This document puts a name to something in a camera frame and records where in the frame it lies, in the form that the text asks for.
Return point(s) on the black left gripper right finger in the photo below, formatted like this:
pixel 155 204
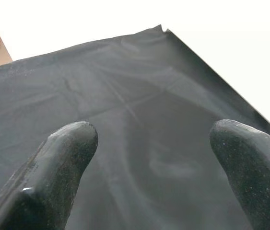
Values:
pixel 254 172

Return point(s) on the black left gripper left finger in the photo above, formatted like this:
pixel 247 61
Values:
pixel 46 182

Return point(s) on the black table cloth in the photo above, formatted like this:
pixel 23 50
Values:
pixel 137 95

